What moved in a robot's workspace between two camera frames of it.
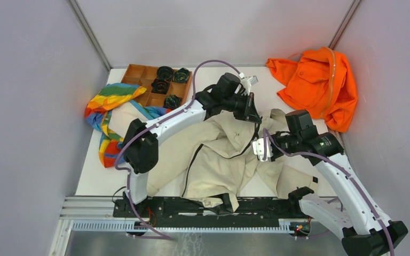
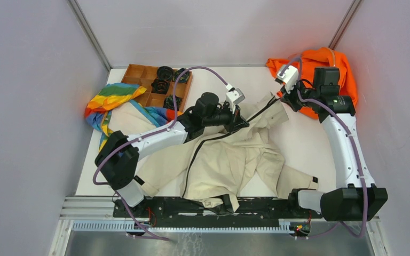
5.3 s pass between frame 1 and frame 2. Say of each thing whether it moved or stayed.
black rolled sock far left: stayed
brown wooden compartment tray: stayed
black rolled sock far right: stayed
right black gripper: moved
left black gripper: moved
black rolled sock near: stayed
